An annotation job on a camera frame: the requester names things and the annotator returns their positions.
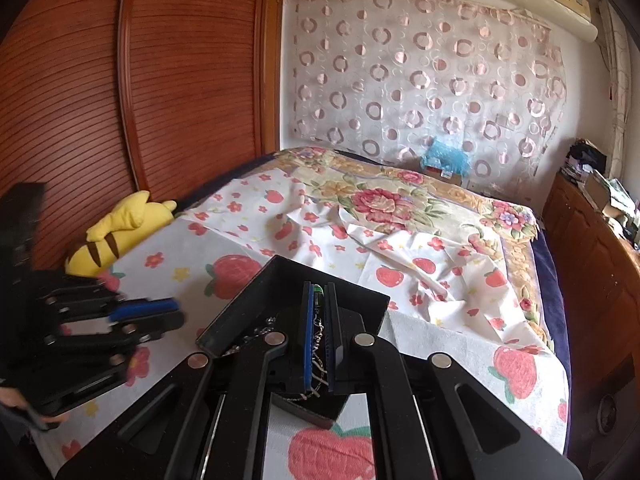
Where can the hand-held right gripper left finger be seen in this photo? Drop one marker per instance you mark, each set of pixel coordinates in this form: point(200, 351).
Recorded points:
point(308, 340)

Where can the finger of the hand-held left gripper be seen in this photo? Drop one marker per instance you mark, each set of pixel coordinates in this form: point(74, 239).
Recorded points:
point(145, 308)
point(155, 327)

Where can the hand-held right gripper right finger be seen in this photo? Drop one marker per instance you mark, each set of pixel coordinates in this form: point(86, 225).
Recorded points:
point(334, 345)

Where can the black cardboard box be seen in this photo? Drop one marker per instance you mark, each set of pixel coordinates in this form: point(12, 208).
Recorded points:
point(240, 305)

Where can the person's left hand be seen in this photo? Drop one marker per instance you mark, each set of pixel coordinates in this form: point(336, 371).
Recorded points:
point(12, 397)

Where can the yellow plush toy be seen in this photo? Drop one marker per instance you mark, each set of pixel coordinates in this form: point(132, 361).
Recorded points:
point(115, 230)

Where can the strawberry print cloth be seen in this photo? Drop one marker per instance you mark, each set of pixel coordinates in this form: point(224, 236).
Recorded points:
point(425, 330)

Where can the floral blanket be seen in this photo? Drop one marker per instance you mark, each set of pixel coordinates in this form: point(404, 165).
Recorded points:
point(390, 200)

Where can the blue plastic bag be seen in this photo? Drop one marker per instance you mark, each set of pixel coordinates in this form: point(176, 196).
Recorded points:
point(445, 157)

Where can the wooden wardrobe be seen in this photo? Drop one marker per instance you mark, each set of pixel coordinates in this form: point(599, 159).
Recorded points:
point(175, 85)

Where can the wooden cabinet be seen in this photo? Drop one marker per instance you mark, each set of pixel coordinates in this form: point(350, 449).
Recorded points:
point(590, 260)

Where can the metal bowl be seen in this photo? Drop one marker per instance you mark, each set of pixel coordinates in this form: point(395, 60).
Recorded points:
point(608, 415)

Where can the open cardboard box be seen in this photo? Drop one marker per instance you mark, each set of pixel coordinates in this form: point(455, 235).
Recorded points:
point(597, 187)

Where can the pile of dark clothes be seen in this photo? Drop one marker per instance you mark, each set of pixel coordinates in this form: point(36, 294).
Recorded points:
point(585, 155)

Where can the pale patterned window curtain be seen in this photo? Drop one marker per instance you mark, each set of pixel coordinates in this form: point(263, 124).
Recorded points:
point(620, 85)

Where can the circle pattern wall curtain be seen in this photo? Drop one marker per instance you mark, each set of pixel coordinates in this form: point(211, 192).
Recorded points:
point(425, 85)

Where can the wall air conditioner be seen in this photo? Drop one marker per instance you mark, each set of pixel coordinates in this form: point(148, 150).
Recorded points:
point(550, 20)

